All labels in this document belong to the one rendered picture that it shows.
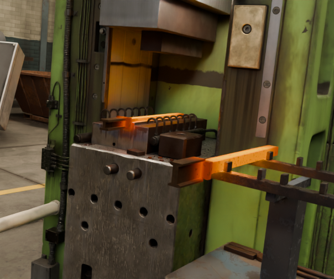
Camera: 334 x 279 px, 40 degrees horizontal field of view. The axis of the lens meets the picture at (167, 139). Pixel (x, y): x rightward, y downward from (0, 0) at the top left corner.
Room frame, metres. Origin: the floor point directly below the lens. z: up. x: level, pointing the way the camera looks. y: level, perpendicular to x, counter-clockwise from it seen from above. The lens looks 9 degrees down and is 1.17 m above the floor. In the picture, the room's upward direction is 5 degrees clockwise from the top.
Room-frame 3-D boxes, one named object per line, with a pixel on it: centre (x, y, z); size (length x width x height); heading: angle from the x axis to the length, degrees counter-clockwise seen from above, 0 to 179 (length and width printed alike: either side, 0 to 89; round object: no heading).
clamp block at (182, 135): (1.31, -0.04, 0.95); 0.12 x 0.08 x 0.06; 152
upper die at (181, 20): (1.52, 0.05, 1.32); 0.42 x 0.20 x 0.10; 152
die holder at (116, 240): (1.51, -0.01, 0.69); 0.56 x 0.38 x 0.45; 152
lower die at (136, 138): (1.52, 0.05, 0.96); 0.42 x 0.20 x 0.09; 152
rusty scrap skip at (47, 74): (8.20, 2.05, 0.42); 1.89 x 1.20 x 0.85; 52
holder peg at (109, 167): (1.25, 0.15, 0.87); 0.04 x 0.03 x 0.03; 152
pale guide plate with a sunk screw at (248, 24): (1.31, -0.20, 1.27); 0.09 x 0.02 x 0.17; 62
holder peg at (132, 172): (1.21, 0.08, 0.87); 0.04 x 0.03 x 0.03; 152
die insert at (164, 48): (1.55, 0.01, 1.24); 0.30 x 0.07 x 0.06; 152
